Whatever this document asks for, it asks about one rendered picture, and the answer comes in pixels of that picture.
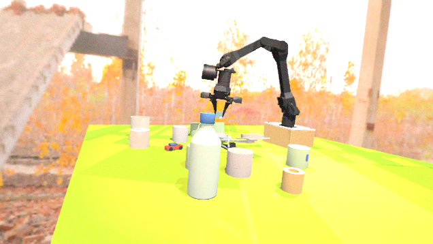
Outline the white bottle with blue cap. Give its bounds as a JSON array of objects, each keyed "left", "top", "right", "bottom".
[{"left": 187, "top": 112, "right": 221, "bottom": 200}]

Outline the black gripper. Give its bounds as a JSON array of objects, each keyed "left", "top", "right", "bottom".
[{"left": 200, "top": 81, "right": 242, "bottom": 117}]

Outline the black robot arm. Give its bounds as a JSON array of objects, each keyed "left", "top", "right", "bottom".
[{"left": 202, "top": 37, "right": 300, "bottom": 127}]

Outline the small red toy car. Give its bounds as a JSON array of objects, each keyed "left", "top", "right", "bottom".
[{"left": 164, "top": 142, "right": 183, "bottom": 151}]

